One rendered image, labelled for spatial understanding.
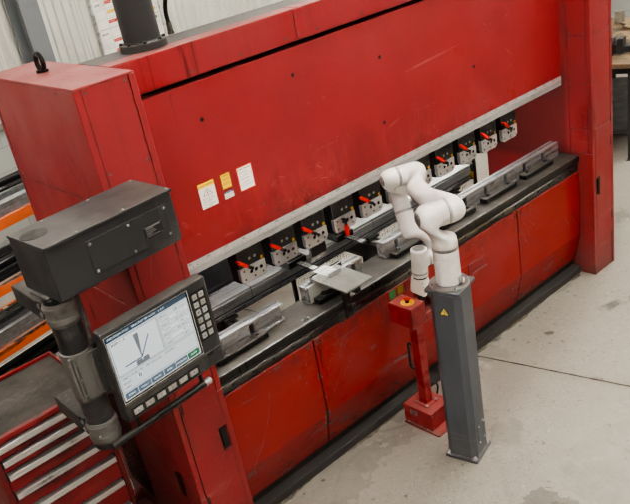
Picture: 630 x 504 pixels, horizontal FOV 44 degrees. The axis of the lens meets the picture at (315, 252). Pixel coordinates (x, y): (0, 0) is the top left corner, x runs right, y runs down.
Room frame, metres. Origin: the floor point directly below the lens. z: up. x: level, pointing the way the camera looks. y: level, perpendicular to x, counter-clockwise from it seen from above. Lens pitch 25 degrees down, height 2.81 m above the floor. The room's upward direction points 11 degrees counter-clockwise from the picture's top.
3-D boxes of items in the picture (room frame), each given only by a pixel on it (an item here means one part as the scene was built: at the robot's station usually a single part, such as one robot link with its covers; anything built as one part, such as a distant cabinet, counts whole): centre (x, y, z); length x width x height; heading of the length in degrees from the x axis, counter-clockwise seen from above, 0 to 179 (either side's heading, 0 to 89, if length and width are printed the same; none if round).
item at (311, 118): (3.98, -0.53, 1.74); 3.00 x 0.08 x 0.80; 127
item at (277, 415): (3.95, -0.56, 0.42); 3.00 x 0.21 x 0.83; 127
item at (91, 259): (2.47, 0.71, 1.53); 0.51 x 0.25 x 0.85; 132
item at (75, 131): (3.14, 0.87, 1.15); 0.85 x 0.25 x 2.30; 37
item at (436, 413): (3.50, -0.46, 0.06); 0.25 x 0.20 x 0.12; 39
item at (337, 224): (3.69, -0.16, 1.25); 0.15 x 0.09 x 0.17; 127
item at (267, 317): (3.26, 0.42, 0.92); 0.50 x 0.06 x 0.10; 127
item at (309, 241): (3.57, 0.00, 1.25); 0.15 x 0.09 x 0.17; 127
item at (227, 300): (4.07, -0.15, 0.93); 2.30 x 0.14 x 0.10; 127
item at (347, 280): (3.47, -0.10, 1.00); 0.26 x 0.18 x 0.01; 37
